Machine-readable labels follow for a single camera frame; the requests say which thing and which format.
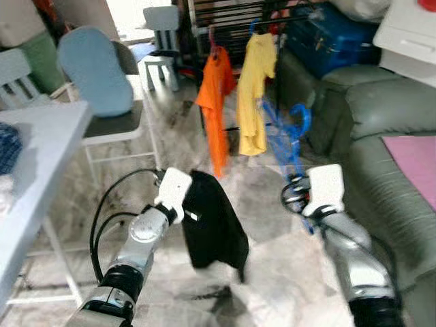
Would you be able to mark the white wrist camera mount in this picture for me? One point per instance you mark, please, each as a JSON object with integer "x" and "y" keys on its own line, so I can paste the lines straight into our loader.
{"x": 325, "y": 187}
{"x": 174, "y": 191}

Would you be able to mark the pink clothes hanger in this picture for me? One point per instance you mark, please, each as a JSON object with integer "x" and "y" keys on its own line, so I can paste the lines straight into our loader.
{"x": 213, "y": 42}

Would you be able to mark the light blue cushion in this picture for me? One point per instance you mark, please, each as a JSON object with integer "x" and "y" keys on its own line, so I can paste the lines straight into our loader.
{"x": 95, "y": 71}

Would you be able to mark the grey green leather sofa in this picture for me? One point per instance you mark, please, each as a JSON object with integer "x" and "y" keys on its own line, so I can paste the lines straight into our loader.
{"x": 381, "y": 109}

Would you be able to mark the red cloth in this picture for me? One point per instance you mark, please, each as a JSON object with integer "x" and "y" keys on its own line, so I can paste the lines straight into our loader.
{"x": 427, "y": 5}

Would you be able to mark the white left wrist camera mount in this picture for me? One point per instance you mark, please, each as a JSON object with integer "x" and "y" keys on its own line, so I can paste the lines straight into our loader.
{"x": 174, "y": 191}

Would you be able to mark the black garment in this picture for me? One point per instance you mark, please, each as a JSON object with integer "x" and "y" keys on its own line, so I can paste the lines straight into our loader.
{"x": 214, "y": 231}

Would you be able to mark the green mesh storage bin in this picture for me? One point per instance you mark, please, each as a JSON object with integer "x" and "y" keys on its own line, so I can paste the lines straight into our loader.
{"x": 44, "y": 61}

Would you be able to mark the pale blue child chair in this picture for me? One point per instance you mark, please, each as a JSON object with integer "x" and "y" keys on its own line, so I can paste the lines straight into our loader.
{"x": 13, "y": 68}
{"x": 162, "y": 17}

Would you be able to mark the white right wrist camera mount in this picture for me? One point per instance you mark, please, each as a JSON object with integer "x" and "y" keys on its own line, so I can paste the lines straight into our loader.
{"x": 325, "y": 187}

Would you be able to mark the yellow t-shirt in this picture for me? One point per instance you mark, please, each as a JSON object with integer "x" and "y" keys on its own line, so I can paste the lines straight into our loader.
{"x": 255, "y": 88}

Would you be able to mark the blue plaid shirt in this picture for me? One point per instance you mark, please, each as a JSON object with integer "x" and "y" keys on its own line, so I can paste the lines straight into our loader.
{"x": 8, "y": 146}

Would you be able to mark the white boxy appliance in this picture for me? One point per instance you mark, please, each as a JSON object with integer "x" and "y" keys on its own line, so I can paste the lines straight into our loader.
{"x": 409, "y": 34}

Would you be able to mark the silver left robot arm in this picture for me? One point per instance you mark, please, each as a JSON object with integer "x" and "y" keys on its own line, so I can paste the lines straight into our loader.
{"x": 139, "y": 238}

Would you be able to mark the blue hard suitcase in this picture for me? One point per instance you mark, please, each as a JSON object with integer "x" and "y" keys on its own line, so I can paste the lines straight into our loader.
{"x": 327, "y": 41}

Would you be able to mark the pink sheet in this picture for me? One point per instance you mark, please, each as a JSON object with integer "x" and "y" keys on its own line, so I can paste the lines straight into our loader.
{"x": 412, "y": 163}

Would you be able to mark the black drying rack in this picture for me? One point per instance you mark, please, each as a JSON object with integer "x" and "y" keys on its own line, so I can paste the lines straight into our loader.
{"x": 231, "y": 8}

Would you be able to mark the blue plastic clothes hanger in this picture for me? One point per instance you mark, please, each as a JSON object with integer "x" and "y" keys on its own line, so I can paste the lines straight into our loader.
{"x": 300, "y": 116}
{"x": 253, "y": 27}

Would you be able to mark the blue floor mat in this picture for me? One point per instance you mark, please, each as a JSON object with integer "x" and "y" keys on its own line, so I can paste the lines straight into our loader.
{"x": 139, "y": 51}

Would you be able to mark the white folding table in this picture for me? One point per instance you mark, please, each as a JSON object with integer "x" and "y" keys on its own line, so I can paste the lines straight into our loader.
{"x": 41, "y": 150}

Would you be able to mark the orange t-shirt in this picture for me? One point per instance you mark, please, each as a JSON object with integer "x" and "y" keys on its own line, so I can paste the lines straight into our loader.
{"x": 214, "y": 102}

